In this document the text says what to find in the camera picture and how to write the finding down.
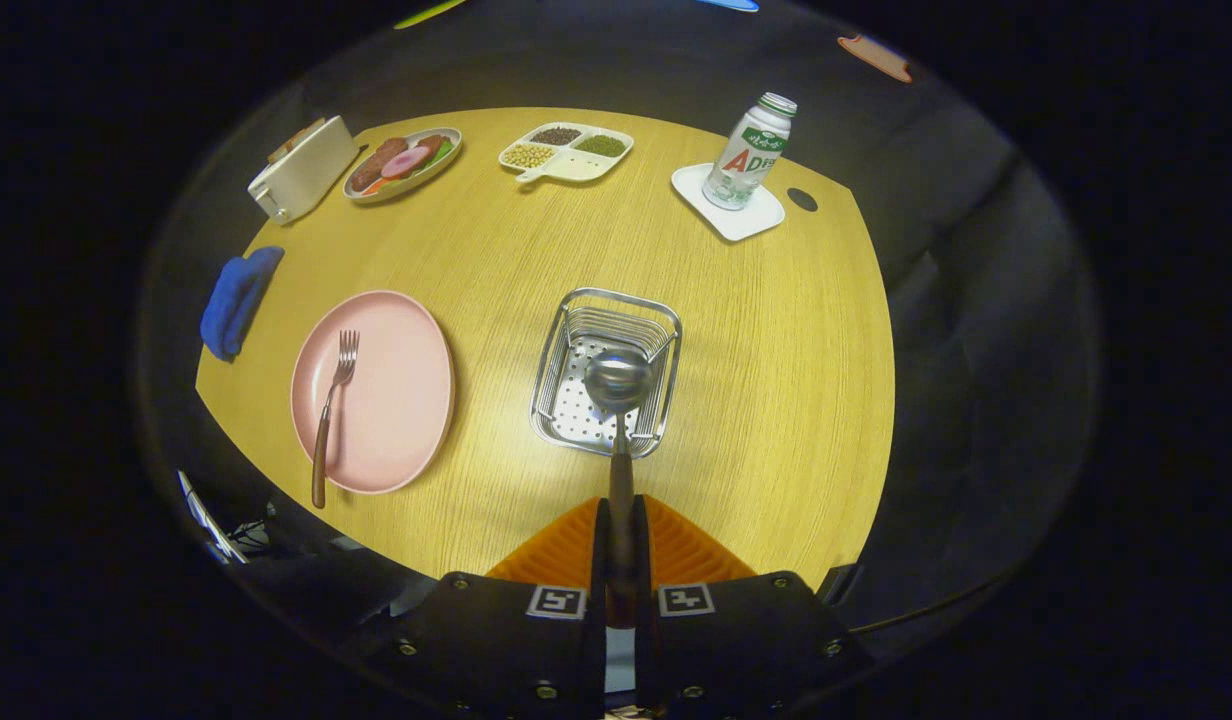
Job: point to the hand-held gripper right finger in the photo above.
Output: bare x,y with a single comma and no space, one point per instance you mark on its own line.
642,550

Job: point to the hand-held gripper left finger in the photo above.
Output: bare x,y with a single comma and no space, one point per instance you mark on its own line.
600,550

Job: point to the pink oval plate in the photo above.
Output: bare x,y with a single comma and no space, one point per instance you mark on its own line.
396,400

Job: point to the white square coaster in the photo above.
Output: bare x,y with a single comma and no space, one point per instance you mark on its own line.
756,220

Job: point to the white divided dish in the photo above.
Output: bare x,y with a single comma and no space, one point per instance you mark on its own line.
576,167

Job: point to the black round table grommet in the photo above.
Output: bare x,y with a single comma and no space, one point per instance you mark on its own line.
802,199

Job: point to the pile of yellow soybeans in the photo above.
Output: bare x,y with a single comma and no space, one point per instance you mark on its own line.
528,155

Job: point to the pile of green beans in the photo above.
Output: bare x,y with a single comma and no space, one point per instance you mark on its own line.
601,146

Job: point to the oval plate of food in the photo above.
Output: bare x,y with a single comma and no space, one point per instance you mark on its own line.
446,168

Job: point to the white drink bottle green cap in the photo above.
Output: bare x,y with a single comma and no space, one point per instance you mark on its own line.
751,150

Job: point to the black backdrop cloth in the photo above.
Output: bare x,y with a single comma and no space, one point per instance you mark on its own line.
976,300

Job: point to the pile of dark beans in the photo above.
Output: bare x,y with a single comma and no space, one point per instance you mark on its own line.
556,135

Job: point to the green lettuce leaf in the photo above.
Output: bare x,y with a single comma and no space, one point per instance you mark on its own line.
442,153

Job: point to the pink ham slice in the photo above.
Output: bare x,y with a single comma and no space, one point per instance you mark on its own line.
406,162

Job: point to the blue folded cloth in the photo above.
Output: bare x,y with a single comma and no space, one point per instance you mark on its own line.
231,300

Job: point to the long brown sausage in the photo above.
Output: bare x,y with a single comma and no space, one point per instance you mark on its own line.
374,165

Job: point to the white toaster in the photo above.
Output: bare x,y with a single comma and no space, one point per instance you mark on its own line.
306,175

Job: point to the toasted bread slice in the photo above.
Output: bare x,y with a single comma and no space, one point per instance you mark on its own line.
306,132
278,152

